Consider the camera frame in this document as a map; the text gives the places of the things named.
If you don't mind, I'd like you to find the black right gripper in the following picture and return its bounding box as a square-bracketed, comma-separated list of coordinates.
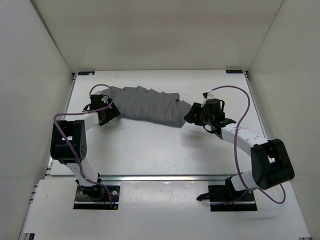
[184, 103, 213, 127]

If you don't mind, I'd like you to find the grey pleated skirt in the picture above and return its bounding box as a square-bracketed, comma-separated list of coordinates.
[102, 86, 192, 128]

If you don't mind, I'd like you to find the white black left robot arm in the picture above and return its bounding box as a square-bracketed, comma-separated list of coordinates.
[50, 93, 120, 201]

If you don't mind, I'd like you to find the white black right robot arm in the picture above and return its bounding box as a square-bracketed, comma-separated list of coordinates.
[184, 98, 295, 201]

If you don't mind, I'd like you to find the blue label sticker left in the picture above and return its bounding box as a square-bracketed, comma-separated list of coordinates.
[77, 71, 95, 76]

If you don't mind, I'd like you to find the blue label sticker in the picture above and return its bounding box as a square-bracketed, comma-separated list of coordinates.
[77, 71, 95, 76]
[225, 69, 243, 74]

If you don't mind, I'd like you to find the blue label sticker right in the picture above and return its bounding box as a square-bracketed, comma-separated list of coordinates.
[225, 69, 243, 74]

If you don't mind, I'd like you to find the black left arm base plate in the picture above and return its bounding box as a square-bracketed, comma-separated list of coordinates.
[73, 182, 121, 211]

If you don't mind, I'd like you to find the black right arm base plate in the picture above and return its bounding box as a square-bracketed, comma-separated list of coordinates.
[196, 185, 258, 212]

